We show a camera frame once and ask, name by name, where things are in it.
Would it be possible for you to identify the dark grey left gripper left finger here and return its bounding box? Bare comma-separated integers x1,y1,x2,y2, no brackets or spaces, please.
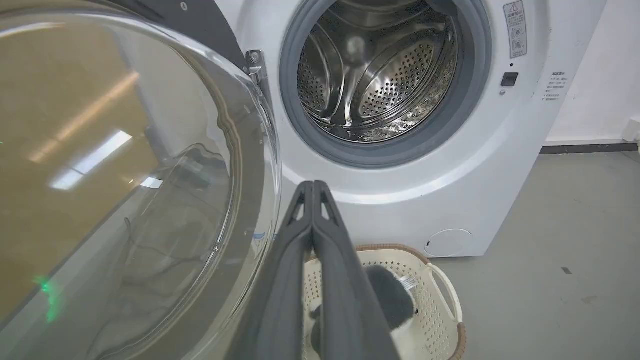
226,181,315,360

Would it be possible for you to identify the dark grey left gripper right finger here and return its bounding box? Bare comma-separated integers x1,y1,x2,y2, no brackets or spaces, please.
311,180,401,360

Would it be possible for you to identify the white front-load washing machine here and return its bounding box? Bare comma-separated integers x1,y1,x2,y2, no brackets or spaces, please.
214,0,609,259

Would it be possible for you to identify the glass washing machine door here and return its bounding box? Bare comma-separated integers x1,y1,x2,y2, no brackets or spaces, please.
0,0,282,360

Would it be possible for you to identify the grey and white plush toy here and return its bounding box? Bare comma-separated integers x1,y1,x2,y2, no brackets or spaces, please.
309,265,420,357

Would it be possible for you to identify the white perforated laundry basket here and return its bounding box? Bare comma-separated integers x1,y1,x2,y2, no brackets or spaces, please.
301,244,467,360

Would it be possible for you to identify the grey warning sticker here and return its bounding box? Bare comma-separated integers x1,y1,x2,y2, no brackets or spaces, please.
503,1,528,60

